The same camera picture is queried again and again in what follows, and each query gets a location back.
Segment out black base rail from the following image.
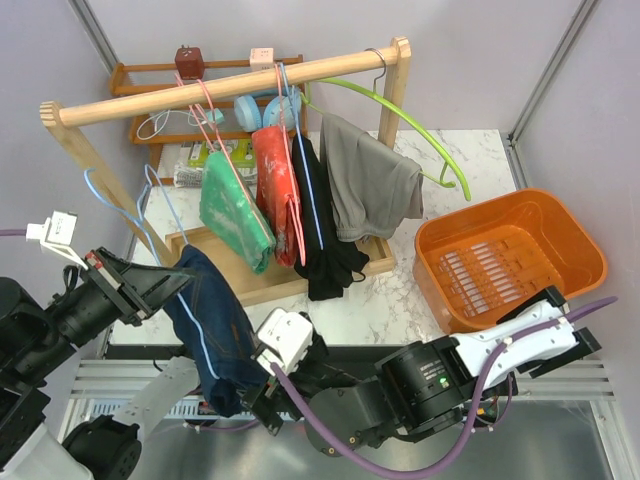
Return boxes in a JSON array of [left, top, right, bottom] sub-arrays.
[[104, 344, 431, 436]]

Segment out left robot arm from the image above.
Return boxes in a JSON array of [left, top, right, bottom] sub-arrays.
[[1, 247, 220, 479]]

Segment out green snack package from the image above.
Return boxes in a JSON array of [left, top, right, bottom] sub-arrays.
[[187, 138, 263, 169]]

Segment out green tie-dye trousers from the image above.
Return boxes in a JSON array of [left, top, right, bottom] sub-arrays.
[[199, 151, 276, 274]]

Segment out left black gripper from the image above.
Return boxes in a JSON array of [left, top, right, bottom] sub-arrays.
[[13, 240, 199, 377]]

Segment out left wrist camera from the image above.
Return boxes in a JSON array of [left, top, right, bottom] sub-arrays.
[[25, 210, 87, 269]]

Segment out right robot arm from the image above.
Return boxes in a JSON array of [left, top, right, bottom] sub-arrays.
[[242, 287, 601, 457]]

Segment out pink cube plug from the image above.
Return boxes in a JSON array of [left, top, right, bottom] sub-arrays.
[[249, 47, 275, 71]]

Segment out grey trousers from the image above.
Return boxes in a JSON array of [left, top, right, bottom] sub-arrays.
[[320, 113, 424, 242]]

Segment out black trousers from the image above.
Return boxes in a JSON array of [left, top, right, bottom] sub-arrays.
[[291, 135, 369, 301]]

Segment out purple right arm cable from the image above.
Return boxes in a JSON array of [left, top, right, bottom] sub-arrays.
[[269, 295, 619, 475]]

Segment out light blue headphones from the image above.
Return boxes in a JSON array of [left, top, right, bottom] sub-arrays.
[[233, 87, 302, 133]]

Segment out blue wire hanger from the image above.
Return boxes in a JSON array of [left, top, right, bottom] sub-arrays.
[[279, 62, 325, 251], [83, 164, 220, 381]]

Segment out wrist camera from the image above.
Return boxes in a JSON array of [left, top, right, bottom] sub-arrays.
[[25, 210, 87, 269], [254, 308, 314, 376]]

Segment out navy blue denim trousers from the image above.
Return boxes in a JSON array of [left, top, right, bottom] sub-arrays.
[[164, 245, 267, 417]]

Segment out lime green hanger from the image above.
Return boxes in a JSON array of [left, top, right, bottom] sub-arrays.
[[301, 48, 472, 201]]

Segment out silver foil package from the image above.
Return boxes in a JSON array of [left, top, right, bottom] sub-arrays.
[[173, 164, 203, 188]]

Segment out orange plastic basket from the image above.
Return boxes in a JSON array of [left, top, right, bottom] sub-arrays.
[[413, 188, 608, 334]]

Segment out dark red cube plug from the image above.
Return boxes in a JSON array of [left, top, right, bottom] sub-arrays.
[[174, 46, 205, 80]]

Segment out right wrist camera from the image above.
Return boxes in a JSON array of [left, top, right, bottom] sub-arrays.
[[254, 308, 314, 376]]

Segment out red tie-dye trousers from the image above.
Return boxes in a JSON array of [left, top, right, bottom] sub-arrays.
[[252, 126, 300, 267]]

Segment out brown wooden shelf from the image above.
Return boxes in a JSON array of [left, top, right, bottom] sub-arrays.
[[109, 54, 305, 187]]

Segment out white cable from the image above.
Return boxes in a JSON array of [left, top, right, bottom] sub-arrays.
[[136, 110, 214, 142]]

